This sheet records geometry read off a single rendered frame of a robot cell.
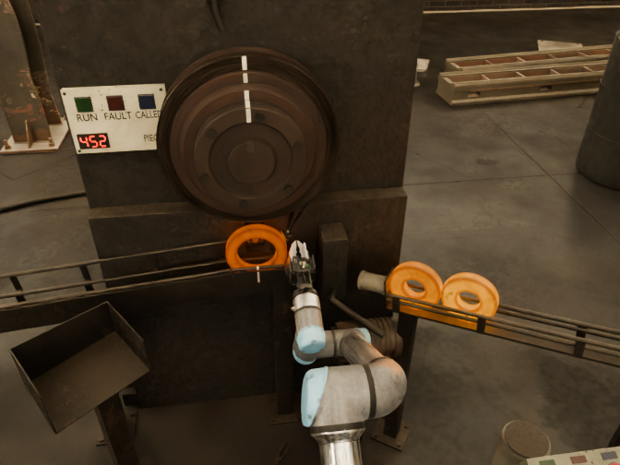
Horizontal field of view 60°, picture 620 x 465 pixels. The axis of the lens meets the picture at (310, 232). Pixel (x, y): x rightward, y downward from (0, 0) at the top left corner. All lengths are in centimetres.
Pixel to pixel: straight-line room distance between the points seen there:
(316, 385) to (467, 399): 121
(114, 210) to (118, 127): 27
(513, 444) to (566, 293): 147
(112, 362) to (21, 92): 296
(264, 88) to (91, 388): 89
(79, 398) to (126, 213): 52
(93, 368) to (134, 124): 67
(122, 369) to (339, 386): 66
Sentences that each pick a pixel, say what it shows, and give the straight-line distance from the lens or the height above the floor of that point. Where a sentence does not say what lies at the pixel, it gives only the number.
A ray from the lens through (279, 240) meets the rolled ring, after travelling 161.
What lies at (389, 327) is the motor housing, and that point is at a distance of 172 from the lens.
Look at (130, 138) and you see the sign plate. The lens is 158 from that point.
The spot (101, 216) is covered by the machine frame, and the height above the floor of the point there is 87.
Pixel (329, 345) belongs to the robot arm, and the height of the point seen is 60.
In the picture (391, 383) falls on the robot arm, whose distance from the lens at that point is 119.
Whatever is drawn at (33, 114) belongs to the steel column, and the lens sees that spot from 434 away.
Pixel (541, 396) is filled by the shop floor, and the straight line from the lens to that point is 239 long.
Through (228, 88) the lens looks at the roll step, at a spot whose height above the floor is 128.
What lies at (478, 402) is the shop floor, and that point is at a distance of 229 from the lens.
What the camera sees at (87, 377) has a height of 60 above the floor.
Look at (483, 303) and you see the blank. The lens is 156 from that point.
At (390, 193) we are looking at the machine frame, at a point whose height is 87.
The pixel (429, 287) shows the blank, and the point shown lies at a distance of 158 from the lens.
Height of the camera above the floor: 174
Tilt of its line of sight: 35 degrees down
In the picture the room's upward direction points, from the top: straight up
